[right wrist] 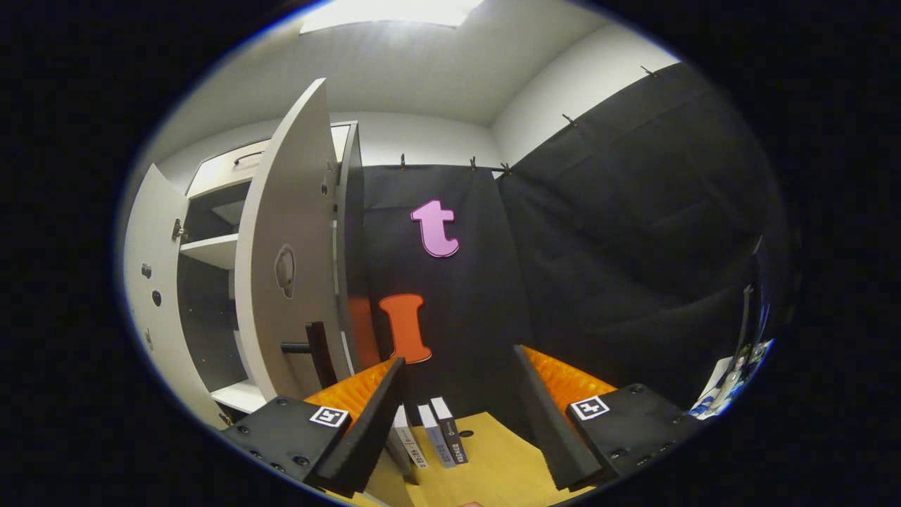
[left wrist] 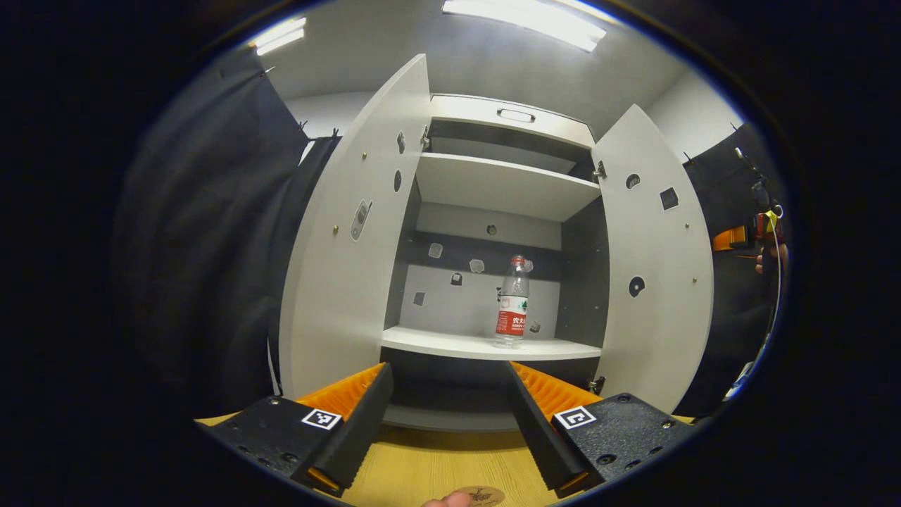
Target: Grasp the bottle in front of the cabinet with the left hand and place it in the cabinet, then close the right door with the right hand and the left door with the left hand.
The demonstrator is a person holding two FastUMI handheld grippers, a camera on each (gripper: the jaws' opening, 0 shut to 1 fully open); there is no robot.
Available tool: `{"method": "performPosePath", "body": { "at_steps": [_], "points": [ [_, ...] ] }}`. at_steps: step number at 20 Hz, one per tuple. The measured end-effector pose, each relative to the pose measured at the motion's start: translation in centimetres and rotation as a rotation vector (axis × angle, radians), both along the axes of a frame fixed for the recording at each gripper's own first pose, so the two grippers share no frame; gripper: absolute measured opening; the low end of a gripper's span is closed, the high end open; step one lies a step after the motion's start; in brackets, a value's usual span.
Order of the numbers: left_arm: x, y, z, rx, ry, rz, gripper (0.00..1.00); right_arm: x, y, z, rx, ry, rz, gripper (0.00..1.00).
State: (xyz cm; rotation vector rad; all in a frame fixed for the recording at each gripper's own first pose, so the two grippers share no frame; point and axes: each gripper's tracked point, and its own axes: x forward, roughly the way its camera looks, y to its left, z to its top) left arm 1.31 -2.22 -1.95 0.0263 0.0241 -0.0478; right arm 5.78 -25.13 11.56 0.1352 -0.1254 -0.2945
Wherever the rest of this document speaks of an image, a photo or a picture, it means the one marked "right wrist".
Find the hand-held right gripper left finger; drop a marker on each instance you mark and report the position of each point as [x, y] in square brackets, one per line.
[373, 429]

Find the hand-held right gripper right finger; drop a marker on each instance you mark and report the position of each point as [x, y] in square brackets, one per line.
[547, 429]

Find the white book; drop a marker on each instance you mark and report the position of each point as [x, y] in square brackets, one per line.
[412, 443]

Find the dark book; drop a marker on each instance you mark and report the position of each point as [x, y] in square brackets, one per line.
[452, 433]

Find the white cabinet shelf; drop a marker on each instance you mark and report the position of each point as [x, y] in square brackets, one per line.
[215, 250]
[243, 398]

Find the white desk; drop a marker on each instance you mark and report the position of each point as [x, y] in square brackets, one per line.
[711, 394]

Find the black backdrop cloth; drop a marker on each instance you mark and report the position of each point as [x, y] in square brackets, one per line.
[633, 246]

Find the white cabinet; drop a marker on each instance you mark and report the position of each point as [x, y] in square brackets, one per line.
[204, 317]

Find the white cabinet door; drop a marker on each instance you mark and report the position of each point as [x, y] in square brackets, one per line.
[151, 331]
[288, 211]

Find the white cabinet drawer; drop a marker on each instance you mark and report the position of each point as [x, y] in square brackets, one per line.
[218, 172]

